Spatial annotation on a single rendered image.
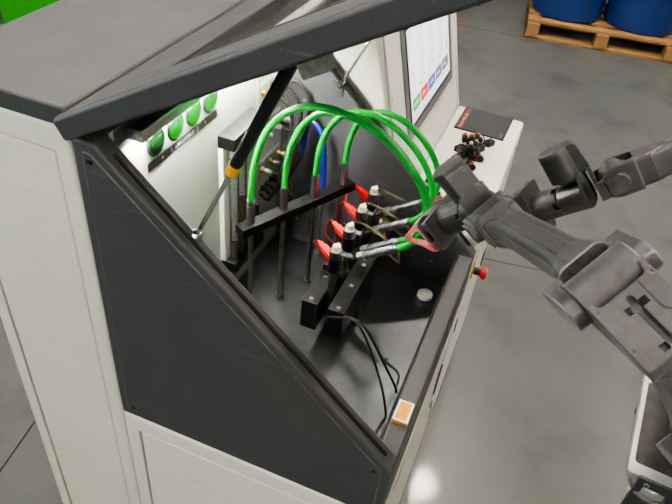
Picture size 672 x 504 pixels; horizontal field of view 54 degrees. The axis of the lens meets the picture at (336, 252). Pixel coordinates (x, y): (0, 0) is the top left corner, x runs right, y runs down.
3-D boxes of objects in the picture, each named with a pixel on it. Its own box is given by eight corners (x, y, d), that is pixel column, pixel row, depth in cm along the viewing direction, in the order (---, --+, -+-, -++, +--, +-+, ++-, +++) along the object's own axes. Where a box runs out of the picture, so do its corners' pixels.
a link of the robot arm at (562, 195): (595, 211, 116) (605, 196, 120) (577, 178, 115) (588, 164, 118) (561, 221, 121) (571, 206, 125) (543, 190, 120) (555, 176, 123)
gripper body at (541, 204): (525, 180, 128) (559, 168, 123) (548, 225, 130) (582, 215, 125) (511, 194, 124) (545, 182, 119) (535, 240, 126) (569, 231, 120)
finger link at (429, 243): (390, 233, 125) (422, 221, 117) (409, 210, 129) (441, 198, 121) (411, 259, 126) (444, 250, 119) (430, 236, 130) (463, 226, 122)
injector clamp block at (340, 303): (337, 360, 150) (344, 313, 140) (297, 346, 152) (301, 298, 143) (385, 272, 175) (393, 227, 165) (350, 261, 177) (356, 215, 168)
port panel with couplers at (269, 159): (267, 194, 160) (270, 75, 140) (254, 191, 160) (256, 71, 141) (290, 169, 169) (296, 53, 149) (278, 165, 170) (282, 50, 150)
